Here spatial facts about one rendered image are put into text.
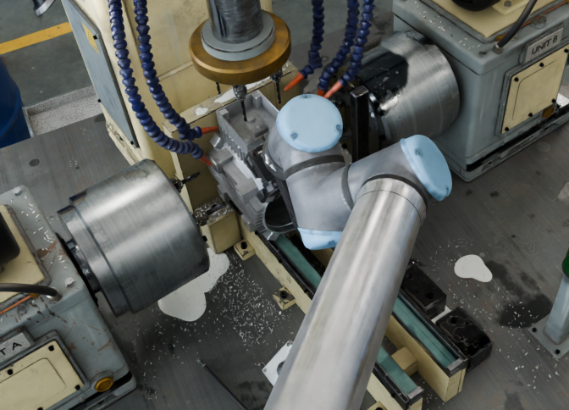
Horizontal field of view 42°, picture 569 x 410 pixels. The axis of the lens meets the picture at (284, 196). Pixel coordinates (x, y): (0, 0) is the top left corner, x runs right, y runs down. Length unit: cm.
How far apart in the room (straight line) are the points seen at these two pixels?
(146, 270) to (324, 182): 44
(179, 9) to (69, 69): 216
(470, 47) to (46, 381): 102
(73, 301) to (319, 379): 65
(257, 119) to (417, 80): 33
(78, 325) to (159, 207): 24
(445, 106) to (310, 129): 57
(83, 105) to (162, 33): 132
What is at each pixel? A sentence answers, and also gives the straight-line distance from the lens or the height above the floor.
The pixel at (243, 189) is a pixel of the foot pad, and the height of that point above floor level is 108.
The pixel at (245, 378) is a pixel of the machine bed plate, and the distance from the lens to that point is 152.
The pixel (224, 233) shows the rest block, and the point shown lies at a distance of 165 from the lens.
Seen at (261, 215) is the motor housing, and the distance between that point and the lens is 144.
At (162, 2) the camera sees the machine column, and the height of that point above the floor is 133.
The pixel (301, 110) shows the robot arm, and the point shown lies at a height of 142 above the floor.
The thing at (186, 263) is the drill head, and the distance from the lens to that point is 137.
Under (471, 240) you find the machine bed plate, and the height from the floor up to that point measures 80.
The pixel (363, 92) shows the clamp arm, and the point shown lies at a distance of 134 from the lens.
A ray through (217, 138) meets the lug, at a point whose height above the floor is 109.
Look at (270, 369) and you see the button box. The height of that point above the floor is 105.
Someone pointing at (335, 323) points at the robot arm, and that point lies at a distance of 76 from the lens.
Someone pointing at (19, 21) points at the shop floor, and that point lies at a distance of 403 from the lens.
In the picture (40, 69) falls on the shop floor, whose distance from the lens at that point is 367.
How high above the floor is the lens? 215
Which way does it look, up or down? 50 degrees down
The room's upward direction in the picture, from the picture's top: 8 degrees counter-clockwise
